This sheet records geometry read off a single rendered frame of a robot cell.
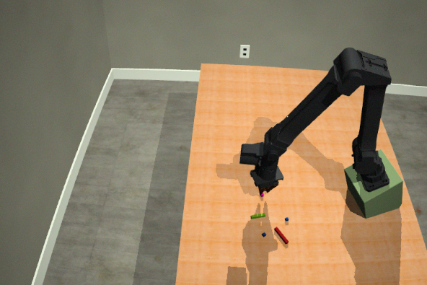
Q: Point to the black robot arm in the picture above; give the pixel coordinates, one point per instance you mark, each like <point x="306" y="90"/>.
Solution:
<point x="349" y="69"/>

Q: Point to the lime green rod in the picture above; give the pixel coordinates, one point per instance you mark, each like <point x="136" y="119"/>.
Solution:
<point x="257" y="216"/>

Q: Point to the red rod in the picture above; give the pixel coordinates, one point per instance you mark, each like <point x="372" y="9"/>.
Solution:
<point x="281" y="235"/>

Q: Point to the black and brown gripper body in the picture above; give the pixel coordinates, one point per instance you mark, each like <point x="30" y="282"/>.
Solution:
<point x="267" y="177"/>

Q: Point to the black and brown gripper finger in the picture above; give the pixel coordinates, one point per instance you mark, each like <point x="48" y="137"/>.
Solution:
<point x="262" y="190"/>
<point x="270" y="188"/>

